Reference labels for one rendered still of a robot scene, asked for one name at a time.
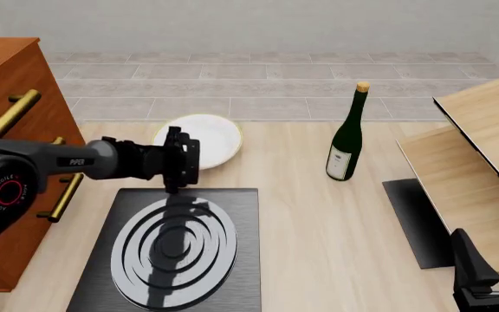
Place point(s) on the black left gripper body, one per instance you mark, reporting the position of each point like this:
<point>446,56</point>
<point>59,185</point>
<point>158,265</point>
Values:
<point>180,162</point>

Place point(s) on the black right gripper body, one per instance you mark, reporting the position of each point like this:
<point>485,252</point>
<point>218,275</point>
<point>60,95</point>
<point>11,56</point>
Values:
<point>487,300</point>

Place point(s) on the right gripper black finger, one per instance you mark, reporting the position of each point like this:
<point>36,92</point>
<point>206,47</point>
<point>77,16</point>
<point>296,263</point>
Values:
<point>470,260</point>

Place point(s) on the grey and black left robot arm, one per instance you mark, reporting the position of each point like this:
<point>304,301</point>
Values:
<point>37,157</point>

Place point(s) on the white marbled plate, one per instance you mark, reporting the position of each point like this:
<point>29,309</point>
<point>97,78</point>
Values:
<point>215,136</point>

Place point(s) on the flat black stove plate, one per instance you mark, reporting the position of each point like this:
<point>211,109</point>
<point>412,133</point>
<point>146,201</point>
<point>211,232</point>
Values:
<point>232,208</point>

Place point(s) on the pale wood shelf, black base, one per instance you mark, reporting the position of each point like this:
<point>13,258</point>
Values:
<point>462,182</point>

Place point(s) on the dark green wine bottle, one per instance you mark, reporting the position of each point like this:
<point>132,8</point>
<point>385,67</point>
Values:
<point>345,143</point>

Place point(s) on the wooden cabinet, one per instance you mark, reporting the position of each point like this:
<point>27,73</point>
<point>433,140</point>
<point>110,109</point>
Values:
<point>11,74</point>

